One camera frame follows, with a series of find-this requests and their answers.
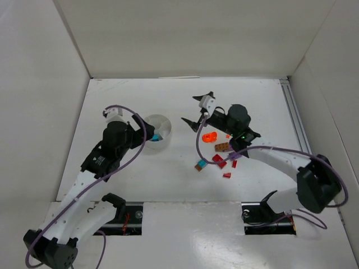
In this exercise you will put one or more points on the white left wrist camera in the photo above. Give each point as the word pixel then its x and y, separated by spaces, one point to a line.
pixel 113 115

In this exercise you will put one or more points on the long teal lego brick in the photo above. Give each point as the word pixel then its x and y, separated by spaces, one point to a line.
pixel 155 138

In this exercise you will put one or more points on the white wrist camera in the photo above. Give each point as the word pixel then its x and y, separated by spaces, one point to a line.
pixel 208 106
pixel 113 115

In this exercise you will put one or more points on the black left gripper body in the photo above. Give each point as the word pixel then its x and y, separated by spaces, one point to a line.
pixel 143 129

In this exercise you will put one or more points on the aluminium rail right side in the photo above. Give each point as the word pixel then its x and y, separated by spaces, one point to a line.
pixel 295 116

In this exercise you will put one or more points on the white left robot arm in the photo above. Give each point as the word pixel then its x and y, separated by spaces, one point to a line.
pixel 55 244

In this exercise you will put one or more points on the orange figure-eight lego piece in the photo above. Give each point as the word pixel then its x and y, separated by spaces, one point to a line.
pixel 210 137

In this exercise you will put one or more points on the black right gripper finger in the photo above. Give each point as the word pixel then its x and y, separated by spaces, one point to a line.
pixel 200 97
pixel 193 125

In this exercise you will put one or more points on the purple 2x4 lego plate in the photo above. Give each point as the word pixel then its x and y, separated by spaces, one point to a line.
pixel 234 155

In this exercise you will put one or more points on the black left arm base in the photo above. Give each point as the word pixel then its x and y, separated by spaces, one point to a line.
pixel 128 218

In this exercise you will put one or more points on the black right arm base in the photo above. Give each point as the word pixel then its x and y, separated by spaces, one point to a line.
pixel 260 219

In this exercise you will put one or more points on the teal 2x2 lego brick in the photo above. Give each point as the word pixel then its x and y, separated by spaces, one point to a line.
pixel 202 164

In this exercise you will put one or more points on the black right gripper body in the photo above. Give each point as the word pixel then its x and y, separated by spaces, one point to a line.
pixel 203 115

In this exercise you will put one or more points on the red 2x4 lego brick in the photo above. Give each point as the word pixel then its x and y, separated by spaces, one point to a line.
pixel 219 161

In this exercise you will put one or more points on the brown 2x4 lego plate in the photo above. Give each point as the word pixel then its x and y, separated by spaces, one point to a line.
pixel 222 147

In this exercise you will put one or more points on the white divided round container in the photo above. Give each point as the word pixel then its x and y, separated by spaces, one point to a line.
pixel 163 128

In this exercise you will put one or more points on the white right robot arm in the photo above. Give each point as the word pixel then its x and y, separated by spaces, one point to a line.
pixel 317 183

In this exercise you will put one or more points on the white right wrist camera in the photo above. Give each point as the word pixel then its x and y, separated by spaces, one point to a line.
pixel 208 106

